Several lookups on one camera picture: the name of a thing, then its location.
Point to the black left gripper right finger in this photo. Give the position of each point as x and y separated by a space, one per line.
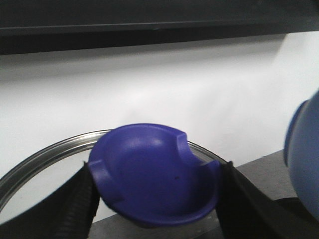
244 212

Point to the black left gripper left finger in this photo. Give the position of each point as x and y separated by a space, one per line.
67 213

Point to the glass pot lid blue knob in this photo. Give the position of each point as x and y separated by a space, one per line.
148 174

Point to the light blue ceramic bowl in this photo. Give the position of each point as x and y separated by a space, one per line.
301 153

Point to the dark overhead range hood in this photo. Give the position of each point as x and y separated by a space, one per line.
31 26

